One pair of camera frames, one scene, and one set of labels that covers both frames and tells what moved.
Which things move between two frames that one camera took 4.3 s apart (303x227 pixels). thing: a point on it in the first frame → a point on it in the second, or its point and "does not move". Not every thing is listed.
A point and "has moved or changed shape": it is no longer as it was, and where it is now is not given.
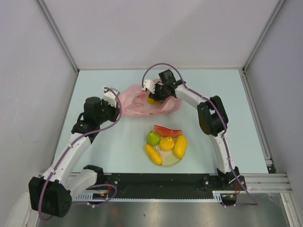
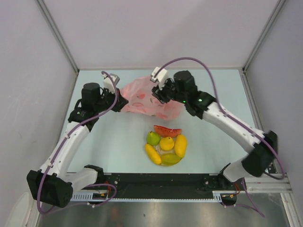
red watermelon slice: x=164 y=132 does not move
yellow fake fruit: x=154 y=154 does not move
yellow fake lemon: x=166 y=143 does not move
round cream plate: x=169 y=158 has moved or changed shape
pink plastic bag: x=134 y=101 has moved or changed shape
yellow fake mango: x=180 y=146 does not move
